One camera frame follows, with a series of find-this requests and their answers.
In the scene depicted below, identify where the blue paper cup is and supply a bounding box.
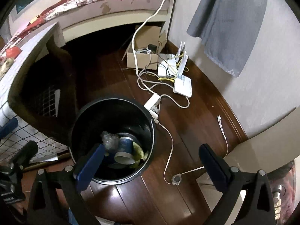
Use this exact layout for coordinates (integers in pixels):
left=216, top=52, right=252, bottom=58
left=114, top=136, right=135, bottom=165

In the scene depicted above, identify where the yellow cloth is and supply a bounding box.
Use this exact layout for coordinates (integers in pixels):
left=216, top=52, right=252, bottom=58
left=130, top=142, right=149, bottom=168

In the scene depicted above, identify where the black round trash bin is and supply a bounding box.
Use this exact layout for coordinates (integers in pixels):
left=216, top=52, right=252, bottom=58
left=70, top=97, right=156, bottom=185

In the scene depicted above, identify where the crumpled beige tissue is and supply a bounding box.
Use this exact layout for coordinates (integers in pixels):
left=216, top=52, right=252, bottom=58
left=0, top=57, right=15, bottom=78

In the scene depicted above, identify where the white checkered table cloth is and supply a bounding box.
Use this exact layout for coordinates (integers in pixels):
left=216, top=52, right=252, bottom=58
left=1, top=22, right=67, bottom=165

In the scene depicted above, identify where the white flat modem box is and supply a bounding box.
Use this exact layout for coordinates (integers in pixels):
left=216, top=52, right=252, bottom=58
left=173, top=75, right=192, bottom=98

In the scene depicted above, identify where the white power strip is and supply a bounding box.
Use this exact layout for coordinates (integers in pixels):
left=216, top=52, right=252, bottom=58
left=144, top=93, right=160, bottom=123

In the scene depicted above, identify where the white router with antennas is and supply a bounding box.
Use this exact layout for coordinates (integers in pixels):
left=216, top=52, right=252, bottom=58
left=157, top=41, right=188, bottom=81

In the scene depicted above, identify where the open cardboard box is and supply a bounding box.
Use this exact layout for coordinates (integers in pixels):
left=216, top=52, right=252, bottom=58
left=122, top=26, right=166, bottom=70

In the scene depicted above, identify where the bed with floral mattress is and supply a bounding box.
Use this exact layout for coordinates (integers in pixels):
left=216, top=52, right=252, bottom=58
left=1, top=0, right=170, bottom=56

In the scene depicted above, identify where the grey hanging curtain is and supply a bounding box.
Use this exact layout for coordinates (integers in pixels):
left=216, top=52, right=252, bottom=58
left=187, top=0, right=267, bottom=77

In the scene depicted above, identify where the white charger cable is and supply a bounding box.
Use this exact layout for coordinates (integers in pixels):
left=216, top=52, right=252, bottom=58
left=217, top=115, right=230, bottom=158

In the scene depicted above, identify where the white thick cable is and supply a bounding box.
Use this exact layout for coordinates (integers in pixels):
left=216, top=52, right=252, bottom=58
left=130, top=0, right=176, bottom=92

